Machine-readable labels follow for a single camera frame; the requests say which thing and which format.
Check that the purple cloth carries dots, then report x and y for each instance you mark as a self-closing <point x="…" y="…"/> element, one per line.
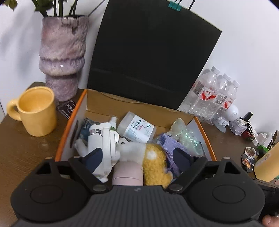
<point x="169" y="145"/>

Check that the white astronaut figurine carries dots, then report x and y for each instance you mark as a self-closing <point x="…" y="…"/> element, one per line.
<point x="224" y="116"/>

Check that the dark snack packet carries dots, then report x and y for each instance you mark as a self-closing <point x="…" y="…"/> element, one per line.
<point x="249" y="158"/>

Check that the water bottle right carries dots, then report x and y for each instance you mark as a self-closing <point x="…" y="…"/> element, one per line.
<point x="231" y="96"/>

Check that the teal binder clip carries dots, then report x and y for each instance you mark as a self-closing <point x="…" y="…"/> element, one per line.
<point x="175" y="5"/>

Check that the small tin box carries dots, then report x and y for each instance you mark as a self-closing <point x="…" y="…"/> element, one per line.
<point x="237" y="126"/>

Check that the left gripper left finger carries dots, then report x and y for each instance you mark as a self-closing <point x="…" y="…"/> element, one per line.
<point x="57" y="190"/>

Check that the dark red small box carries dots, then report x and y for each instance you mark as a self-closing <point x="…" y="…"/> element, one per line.
<point x="248" y="135"/>

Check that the clear bubble wrap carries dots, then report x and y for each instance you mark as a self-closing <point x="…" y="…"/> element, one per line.
<point x="185" y="136"/>

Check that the person's right hand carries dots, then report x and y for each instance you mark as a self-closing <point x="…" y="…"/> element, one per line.
<point x="270" y="221"/>

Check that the dried pink rose bouquet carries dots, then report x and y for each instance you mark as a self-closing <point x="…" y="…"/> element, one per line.
<point x="44" y="6"/>

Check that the black paper bag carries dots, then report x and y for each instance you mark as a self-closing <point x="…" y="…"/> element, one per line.
<point x="151" y="53"/>

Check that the black coaster card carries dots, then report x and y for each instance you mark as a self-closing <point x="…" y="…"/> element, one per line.
<point x="66" y="108"/>

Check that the water bottle left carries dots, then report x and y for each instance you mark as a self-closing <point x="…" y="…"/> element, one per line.
<point x="199" y="95"/>

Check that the white wipes container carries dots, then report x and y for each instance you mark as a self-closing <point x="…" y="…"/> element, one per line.
<point x="136" y="129"/>

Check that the blue white toothpaste tube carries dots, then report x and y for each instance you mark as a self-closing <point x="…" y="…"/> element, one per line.
<point x="84" y="130"/>

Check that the white charger plug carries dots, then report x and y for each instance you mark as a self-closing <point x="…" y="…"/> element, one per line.
<point x="263" y="138"/>

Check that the white tube bottle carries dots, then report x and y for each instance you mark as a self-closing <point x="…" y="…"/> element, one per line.
<point x="113" y="122"/>

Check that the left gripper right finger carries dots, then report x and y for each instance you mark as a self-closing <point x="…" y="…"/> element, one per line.
<point x="219" y="191"/>

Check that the purple ceramic vase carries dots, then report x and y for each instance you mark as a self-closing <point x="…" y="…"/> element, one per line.
<point x="62" y="50"/>

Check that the yellow ceramic mug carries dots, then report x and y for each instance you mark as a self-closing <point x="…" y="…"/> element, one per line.
<point x="36" y="109"/>

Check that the water bottle middle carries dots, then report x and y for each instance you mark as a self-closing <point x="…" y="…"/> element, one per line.
<point x="218" y="96"/>

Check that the water bottle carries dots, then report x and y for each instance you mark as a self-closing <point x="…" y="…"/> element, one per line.
<point x="231" y="96"/>
<point x="218" y="96"/>
<point x="199" y="95"/>

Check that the red cardboard box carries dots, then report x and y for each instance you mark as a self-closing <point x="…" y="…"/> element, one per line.
<point x="100" y="107"/>

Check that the white and yellow plush toy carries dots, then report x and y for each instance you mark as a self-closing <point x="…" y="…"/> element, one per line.
<point x="152" y="159"/>

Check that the pink cylindrical roll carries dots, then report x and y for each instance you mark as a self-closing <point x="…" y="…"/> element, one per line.
<point x="127" y="174"/>

